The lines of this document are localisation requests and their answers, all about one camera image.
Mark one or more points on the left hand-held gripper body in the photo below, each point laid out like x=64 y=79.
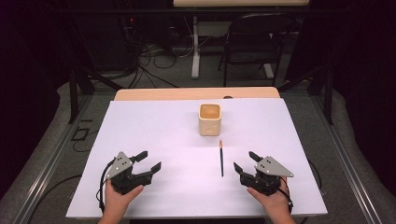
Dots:
x=120 y=169

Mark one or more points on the white desk leg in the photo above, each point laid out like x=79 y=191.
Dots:
x=195 y=49

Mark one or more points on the black pencil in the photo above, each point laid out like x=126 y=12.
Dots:
x=221 y=158

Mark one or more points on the wooden table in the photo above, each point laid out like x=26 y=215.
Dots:
x=193 y=93

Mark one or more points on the person's left hand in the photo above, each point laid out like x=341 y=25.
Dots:
x=118 y=199

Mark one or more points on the white table sheet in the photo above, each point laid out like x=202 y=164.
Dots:
x=174 y=140

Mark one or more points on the cream square pen holder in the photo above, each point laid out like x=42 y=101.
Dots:
x=210 y=123

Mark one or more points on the person's right hand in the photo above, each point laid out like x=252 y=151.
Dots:
x=274 y=200

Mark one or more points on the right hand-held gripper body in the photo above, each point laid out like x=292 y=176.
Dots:
x=269 y=169

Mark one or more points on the aluminium floor rail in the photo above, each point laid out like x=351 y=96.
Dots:
x=345 y=155
x=53 y=155

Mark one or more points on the black folding chair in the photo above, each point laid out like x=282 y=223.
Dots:
x=257 y=37

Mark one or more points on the white desk foot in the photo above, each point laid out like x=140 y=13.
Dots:
x=268 y=71

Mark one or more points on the black metal stand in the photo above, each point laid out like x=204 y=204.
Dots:
x=74 y=93
x=328 y=93

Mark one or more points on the black square floor frame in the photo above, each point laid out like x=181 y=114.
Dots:
x=80 y=134

